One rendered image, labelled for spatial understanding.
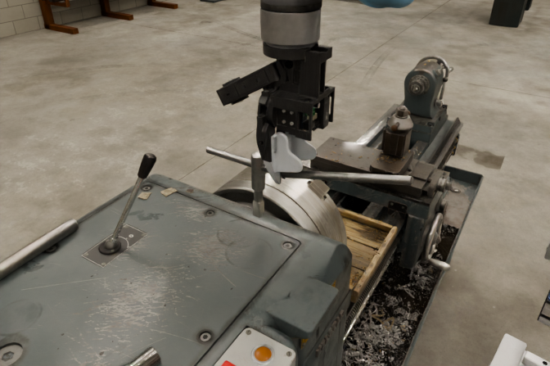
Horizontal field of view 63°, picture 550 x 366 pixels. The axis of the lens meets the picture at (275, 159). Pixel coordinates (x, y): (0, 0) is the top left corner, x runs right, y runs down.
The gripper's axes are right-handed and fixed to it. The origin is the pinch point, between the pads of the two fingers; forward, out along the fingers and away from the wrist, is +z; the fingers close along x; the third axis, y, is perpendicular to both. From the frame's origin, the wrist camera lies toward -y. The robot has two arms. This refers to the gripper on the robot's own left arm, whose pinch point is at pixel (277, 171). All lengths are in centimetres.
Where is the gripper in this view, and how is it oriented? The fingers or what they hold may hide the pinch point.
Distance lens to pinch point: 68.2
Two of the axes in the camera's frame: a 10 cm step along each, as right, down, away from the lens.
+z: 0.1, 8.7, 4.9
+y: 8.6, 2.5, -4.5
